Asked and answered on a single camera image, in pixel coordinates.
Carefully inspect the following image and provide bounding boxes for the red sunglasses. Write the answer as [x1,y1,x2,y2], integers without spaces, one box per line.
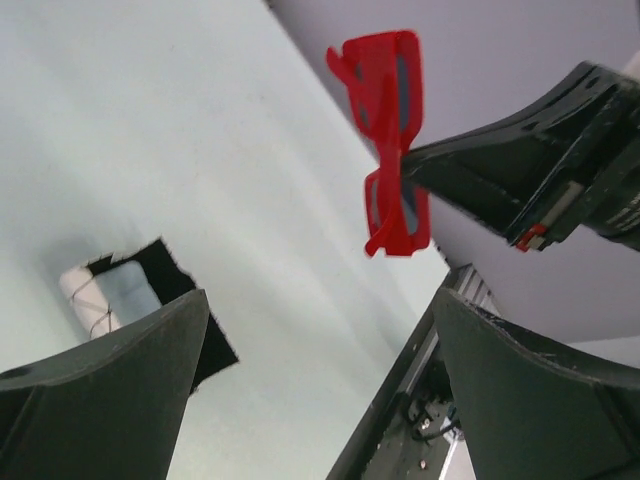
[325,30,431,257]

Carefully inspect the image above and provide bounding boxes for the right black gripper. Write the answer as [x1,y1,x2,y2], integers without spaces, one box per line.
[403,62,639,251]

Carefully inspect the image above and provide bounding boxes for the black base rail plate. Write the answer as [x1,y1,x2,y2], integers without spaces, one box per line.
[327,269,481,480]

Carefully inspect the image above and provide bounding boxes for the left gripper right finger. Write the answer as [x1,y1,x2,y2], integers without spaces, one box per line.
[432,288,639,479]

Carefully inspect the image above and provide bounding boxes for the white geometric glasses case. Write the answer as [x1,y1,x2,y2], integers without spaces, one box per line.
[58,238,240,389]

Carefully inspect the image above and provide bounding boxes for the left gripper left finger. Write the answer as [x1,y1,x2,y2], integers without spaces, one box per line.
[1,290,209,479]

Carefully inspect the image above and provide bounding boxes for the blue cleaning cloth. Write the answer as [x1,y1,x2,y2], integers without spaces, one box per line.
[96,261,162,326]

